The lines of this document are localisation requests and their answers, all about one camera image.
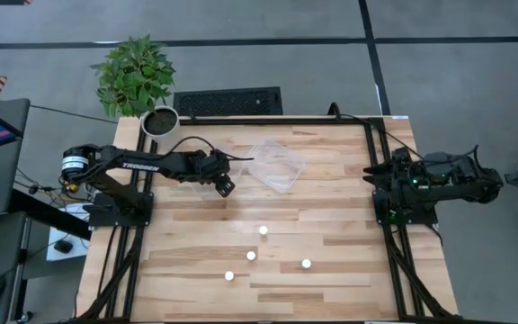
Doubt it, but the clear plastic bin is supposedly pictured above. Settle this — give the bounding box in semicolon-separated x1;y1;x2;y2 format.
181;140;246;200
246;137;308;195

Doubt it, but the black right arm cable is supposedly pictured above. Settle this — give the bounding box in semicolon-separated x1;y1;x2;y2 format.
326;101;426;158

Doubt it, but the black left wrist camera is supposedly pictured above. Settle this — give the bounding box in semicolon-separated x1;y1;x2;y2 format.
214;174;237;198

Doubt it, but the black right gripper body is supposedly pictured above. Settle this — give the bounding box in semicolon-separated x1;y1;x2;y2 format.
382;150;415;194

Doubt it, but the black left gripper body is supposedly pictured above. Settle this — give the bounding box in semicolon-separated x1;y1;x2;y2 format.
190;149;232;182

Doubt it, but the black aluminium frame rail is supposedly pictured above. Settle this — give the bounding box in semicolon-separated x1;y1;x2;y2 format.
78;127;159;321
178;117;386;127
362;117;456;321

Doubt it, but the small black computer mouse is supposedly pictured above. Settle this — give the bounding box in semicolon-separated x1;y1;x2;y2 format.
53;238;75;255

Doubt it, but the thin black floor cable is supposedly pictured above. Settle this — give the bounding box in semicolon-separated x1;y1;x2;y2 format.
29;103;120;125

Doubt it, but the green potted plant white pot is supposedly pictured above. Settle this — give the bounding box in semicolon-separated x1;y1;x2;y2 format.
90;34;182;143

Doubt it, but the white board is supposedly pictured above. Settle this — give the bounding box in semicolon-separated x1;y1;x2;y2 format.
45;202;93;263

